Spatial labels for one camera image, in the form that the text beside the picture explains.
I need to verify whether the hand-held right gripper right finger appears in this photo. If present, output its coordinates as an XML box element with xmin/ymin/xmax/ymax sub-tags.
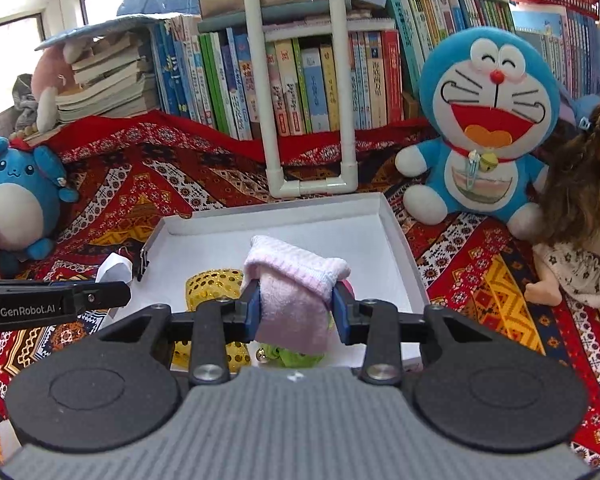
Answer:
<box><xmin>331</xmin><ymin>280</ymin><xmax>486</xmax><ymax>386</ymax></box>

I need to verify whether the stack of thick books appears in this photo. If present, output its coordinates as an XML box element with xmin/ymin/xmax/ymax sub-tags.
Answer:
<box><xmin>55</xmin><ymin>32</ymin><xmax>161</xmax><ymax>123</ymax></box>

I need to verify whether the wooden bead string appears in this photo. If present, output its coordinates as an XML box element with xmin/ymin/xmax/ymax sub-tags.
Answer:
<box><xmin>10</xmin><ymin>125</ymin><xmax>46</xmax><ymax>143</ymax></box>

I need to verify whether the white pipe frame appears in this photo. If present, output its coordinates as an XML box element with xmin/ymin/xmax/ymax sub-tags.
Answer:
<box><xmin>242</xmin><ymin>0</ymin><xmax>362</xmax><ymax>199</ymax></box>

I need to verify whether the green scrunchie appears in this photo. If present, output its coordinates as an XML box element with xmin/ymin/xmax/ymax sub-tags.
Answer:
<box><xmin>257</xmin><ymin>342</ymin><xmax>326</xmax><ymax>368</ymax></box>

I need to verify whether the white shallow box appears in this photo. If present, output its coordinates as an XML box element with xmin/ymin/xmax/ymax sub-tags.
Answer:
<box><xmin>107</xmin><ymin>191</ymin><xmax>431</xmax><ymax>373</ymax></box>

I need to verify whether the row of upright books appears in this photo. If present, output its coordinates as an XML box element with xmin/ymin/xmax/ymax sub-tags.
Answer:
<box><xmin>147</xmin><ymin>0</ymin><xmax>600</xmax><ymax>141</ymax></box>

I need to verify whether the blue flat board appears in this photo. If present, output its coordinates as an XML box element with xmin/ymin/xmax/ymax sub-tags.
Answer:
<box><xmin>35</xmin><ymin>12</ymin><xmax>153</xmax><ymax>52</ymax></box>

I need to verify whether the pink plush toy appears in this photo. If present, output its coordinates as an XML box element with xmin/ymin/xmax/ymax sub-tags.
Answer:
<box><xmin>31</xmin><ymin>40</ymin><xmax>81</xmax><ymax>133</ymax></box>

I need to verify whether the long-haired doll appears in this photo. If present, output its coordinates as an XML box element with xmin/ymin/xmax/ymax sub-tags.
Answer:
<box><xmin>524</xmin><ymin>97</ymin><xmax>600</xmax><ymax>308</ymax></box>

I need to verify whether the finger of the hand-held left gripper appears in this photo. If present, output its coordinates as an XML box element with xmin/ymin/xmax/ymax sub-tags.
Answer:
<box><xmin>75</xmin><ymin>281</ymin><xmax>132</xmax><ymax>313</ymax></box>

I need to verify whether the pale pink sock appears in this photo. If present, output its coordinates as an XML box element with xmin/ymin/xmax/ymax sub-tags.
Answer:
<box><xmin>241</xmin><ymin>235</ymin><xmax>352</xmax><ymax>356</ymax></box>

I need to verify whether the blue cat plush toy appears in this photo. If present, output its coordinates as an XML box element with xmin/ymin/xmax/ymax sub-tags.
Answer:
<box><xmin>395</xmin><ymin>27</ymin><xmax>563</xmax><ymax>238</ymax></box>

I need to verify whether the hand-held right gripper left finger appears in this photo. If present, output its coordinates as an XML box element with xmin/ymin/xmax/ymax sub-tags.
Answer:
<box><xmin>100</xmin><ymin>277</ymin><xmax>263</xmax><ymax>386</ymax></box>

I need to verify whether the red patterned blanket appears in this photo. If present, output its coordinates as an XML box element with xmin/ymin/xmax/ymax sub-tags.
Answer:
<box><xmin>0</xmin><ymin>110</ymin><xmax>600</xmax><ymax>471</ymax></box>

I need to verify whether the blue round plush toy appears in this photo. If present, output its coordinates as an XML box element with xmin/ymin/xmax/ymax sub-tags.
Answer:
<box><xmin>0</xmin><ymin>136</ymin><xmax>81</xmax><ymax>278</ymax></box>

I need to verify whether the white paper piece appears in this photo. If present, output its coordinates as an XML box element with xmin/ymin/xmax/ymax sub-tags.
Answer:
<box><xmin>96</xmin><ymin>252</ymin><xmax>133</xmax><ymax>286</ymax></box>

